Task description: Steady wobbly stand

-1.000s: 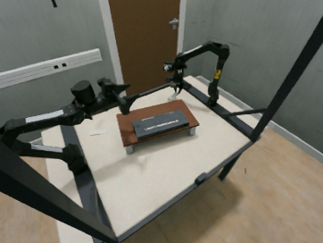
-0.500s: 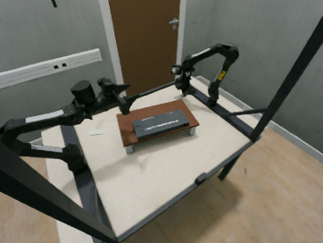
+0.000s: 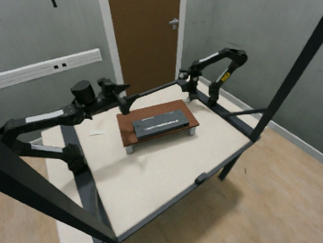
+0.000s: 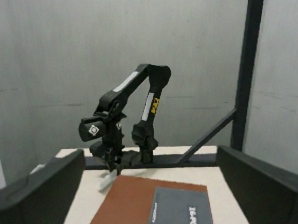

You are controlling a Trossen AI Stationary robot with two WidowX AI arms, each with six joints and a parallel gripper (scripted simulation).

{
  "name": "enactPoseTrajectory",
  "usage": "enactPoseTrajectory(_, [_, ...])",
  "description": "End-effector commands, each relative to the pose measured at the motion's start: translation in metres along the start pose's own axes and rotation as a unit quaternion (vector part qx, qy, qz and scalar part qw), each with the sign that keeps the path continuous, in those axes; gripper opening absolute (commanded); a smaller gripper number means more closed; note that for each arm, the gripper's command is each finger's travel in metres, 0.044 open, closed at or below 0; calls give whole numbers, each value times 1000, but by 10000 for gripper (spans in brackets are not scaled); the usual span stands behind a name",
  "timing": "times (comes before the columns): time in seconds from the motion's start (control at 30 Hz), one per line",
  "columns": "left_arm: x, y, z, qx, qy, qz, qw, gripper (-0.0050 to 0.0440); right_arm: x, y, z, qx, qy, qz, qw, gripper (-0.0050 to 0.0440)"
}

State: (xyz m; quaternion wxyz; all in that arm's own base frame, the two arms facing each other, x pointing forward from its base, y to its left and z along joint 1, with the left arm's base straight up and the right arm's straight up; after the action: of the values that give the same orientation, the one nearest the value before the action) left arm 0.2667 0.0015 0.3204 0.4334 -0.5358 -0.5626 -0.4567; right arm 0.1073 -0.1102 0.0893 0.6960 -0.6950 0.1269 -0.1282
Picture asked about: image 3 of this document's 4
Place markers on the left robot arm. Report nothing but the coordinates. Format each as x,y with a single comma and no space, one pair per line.
68,115

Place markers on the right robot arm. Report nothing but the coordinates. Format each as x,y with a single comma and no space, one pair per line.
238,59

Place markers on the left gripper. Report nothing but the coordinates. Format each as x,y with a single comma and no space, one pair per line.
124,103

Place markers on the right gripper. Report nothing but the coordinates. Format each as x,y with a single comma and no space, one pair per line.
192,94

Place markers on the brown wooden stand with white legs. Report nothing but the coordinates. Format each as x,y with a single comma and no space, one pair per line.
127,133

